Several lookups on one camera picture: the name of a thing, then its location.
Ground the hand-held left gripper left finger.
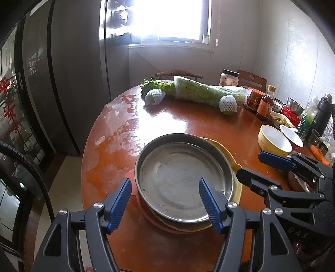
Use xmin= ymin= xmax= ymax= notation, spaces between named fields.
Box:
xmin=31 ymin=177 xmax=133 ymax=272

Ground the large steel bowl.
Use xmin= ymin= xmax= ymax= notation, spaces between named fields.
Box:
xmin=287 ymin=171 xmax=314 ymax=192

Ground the shallow steel pan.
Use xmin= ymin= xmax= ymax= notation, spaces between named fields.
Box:
xmin=134 ymin=133 xmax=235 ymax=223

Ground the white dish with food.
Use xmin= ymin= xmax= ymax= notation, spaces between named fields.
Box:
xmin=269 ymin=111 xmax=297 ymax=129

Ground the red-labelled sauce bottle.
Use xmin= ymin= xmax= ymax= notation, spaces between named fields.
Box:
xmin=256 ymin=95 xmax=274 ymax=121

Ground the red box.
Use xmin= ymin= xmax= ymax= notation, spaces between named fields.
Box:
xmin=281 ymin=106 xmax=301 ymax=126

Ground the black-lidded clear jar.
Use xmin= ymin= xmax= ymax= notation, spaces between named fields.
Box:
xmin=219 ymin=69 xmax=240 ymax=87

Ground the glass sliding door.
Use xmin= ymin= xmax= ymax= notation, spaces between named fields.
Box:
xmin=0 ymin=26 xmax=57 ymax=163

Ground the dark refrigerator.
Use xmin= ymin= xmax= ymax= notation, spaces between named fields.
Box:
xmin=14 ymin=0 xmax=130 ymax=157

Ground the small foam-netted fruit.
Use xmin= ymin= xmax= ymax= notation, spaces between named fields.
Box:
xmin=145 ymin=89 xmax=166 ymax=105

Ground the curved-back wooden chair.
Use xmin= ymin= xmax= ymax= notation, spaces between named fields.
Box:
xmin=155 ymin=69 xmax=203 ymax=81

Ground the carrot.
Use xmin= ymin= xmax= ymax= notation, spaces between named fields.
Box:
xmin=311 ymin=145 xmax=330 ymax=166

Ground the large foam-netted fruit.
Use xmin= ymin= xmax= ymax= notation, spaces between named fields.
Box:
xmin=219 ymin=95 xmax=238 ymax=115

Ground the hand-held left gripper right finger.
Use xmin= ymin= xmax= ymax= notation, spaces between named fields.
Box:
xmin=198 ymin=177 xmax=303 ymax=272

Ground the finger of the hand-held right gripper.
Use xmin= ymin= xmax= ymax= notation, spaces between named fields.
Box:
xmin=258 ymin=150 xmax=331 ymax=184
xmin=236 ymin=167 xmax=325 ymax=210

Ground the wooden chair with cutout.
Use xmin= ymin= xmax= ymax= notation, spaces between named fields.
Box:
xmin=237 ymin=69 xmax=267 ymax=92

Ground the clear plastic cup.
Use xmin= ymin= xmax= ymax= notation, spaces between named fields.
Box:
xmin=308 ymin=129 xmax=322 ymax=148

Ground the leafy green vegetable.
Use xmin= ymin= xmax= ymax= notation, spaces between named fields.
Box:
xmin=140 ymin=78 xmax=175 ymax=96

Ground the green dish soap bottle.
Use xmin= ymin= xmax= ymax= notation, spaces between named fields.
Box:
xmin=298 ymin=95 xmax=320 ymax=139

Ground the red instant noodle bowl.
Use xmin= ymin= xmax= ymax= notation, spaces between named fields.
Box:
xmin=279 ymin=124 xmax=304 ymax=152

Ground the window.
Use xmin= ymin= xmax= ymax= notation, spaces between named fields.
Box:
xmin=128 ymin=0 xmax=218 ymax=53

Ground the yellow shell-shaped plate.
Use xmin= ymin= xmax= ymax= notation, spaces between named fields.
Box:
xmin=154 ymin=137 xmax=242 ymax=232

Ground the orange plastic plate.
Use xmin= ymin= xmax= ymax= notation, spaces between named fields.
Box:
xmin=123 ymin=169 xmax=207 ymax=234

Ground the black cable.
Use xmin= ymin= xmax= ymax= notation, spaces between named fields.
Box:
xmin=0 ymin=140 xmax=57 ymax=220

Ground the red-lidded chili sauce jar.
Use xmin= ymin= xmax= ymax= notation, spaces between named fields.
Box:
xmin=245 ymin=89 xmax=266 ymax=113

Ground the yellow bowl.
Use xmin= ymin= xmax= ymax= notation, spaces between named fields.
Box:
xmin=258 ymin=125 xmax=292 ymax=157

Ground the red paper decoration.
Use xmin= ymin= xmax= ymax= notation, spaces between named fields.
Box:
xmin=0 ymin=77 xmax=21 ymax=131

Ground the black thermos bottle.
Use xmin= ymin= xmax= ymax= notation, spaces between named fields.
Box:
xmin=311 ymin=93 xmax=333 ymax=136

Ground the steel cup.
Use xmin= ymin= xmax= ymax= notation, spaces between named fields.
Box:
xmin=287 ymin=98 xmax=305 ymax=114

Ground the wrapped napa cabbage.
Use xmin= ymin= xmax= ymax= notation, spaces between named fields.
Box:
xmin=173 ymin=76 xmax=249 ymax=108

